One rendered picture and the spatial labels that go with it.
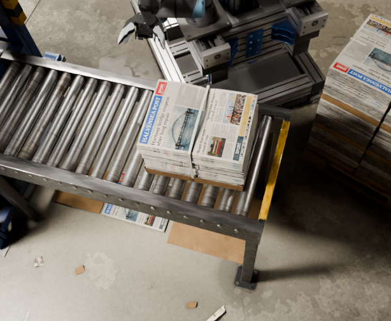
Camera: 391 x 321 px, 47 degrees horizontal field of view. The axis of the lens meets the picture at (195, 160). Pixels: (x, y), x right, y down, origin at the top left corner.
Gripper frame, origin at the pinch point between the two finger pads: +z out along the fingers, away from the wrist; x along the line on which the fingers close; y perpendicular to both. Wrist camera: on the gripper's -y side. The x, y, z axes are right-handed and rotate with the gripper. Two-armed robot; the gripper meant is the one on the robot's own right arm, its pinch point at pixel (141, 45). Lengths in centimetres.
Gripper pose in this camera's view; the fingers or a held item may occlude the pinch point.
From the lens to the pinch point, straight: 152.1
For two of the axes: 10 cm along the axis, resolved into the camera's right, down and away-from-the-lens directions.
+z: -0.8, 8.9, -4.6
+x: -9.9, -1.1, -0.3
